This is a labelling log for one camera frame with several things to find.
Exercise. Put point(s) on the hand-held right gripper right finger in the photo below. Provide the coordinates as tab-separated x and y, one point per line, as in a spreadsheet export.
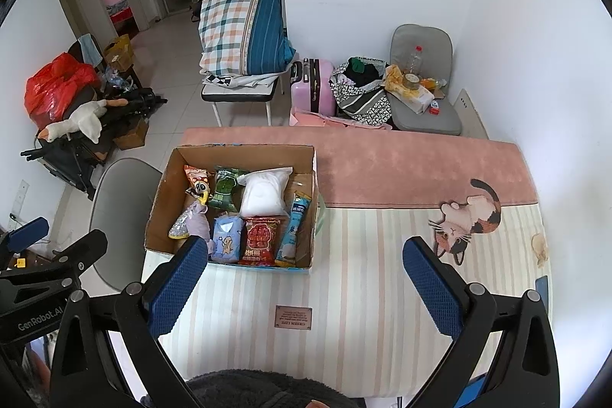
432	288

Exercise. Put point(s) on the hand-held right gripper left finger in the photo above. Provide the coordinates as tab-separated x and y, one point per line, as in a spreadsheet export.
177	286

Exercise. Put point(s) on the patterned bag with clothes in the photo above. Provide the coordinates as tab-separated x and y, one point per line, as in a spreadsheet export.
363	97

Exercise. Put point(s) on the white powder bag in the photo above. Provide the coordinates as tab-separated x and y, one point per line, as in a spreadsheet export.
263	194

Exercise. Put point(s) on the dark phone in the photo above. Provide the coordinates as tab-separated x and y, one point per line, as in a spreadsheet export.
542	291

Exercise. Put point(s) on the green snack packet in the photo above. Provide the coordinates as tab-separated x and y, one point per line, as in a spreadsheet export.
224	190

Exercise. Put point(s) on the blue stool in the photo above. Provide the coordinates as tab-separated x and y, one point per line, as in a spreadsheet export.
471	391

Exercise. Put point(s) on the lavender small pouch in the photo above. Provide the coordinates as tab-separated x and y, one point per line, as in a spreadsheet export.
198	222

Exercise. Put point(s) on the yellow cardboard box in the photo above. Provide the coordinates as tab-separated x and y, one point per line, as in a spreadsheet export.
118	53

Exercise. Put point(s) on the pink bag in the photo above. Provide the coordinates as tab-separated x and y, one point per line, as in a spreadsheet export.
334	121

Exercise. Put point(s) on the small brown cardboard box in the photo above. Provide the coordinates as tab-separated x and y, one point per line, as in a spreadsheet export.
131	134

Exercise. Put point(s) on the white wrapped packet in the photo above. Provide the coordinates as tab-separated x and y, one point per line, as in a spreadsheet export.
420	98

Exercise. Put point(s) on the red snack packet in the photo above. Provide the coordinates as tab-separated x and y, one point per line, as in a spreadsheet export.
260	240

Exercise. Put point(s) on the long blue snack packet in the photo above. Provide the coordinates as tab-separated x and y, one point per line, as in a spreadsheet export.
295	226

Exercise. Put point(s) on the light blue cloth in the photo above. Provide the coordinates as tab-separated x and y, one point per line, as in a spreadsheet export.
89	47

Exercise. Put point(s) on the white board against wall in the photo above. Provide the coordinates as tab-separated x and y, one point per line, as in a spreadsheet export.
471	114

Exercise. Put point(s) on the white plastic chair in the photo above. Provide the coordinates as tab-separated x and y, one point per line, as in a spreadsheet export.
122	207

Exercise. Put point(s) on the clear bottle with red cap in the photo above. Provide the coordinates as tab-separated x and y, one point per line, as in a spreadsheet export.
417	60

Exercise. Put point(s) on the grey cushioned chair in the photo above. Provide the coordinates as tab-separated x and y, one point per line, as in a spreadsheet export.
420	36

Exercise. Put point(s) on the plaid and blue quilt bundle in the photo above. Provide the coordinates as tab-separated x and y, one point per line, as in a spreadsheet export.
244	30

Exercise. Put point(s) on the red plastic bag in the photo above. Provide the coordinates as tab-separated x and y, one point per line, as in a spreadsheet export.
55	87

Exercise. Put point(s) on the pink suitcase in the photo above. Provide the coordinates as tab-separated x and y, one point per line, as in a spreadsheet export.
313	87

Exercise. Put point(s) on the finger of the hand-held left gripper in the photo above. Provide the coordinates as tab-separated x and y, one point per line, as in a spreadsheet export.
79	251
28	232

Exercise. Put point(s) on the person's dark fuzzy clothing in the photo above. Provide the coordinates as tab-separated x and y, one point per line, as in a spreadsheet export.
267	389

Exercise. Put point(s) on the black tripod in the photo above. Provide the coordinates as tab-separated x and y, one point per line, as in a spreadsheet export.
129	102

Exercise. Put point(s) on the yellow plastic bag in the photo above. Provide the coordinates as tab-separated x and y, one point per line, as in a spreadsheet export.
394	78

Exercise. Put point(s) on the light blue tissue packet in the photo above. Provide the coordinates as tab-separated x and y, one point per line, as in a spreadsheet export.
227	240

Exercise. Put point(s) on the orange snack bag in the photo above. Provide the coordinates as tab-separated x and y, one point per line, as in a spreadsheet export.
432	81

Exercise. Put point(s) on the small red white box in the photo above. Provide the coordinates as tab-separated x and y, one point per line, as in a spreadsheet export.
434	108

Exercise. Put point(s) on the person's left forearm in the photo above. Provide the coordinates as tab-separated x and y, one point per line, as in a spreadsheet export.
37	377

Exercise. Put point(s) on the white goose plush toy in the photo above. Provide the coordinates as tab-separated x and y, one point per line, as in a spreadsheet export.
81	121

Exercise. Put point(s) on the panda print snack packet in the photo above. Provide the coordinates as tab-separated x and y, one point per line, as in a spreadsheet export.
197	182

